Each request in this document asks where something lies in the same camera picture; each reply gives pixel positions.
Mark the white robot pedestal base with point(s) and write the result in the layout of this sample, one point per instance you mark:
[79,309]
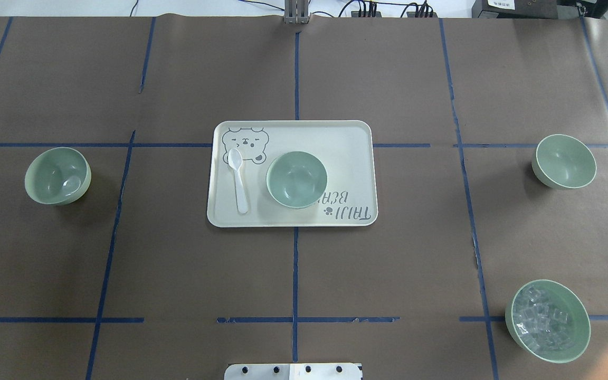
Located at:
[295,371]

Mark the cream bear print tray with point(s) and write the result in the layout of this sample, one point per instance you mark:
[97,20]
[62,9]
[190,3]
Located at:
[345,148]

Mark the green bowl on tray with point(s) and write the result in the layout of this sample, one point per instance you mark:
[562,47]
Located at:
[297,179]

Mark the green bowl with ice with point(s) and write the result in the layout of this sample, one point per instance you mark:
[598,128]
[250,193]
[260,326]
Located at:
[567,300]

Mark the grey aluminium frame post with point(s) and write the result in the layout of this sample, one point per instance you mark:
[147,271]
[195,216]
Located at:
[296,12]

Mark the white plastic spoon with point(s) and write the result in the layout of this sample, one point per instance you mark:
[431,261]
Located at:
[235,161]

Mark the clear ice cubes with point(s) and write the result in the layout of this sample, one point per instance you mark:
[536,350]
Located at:
[540,324]

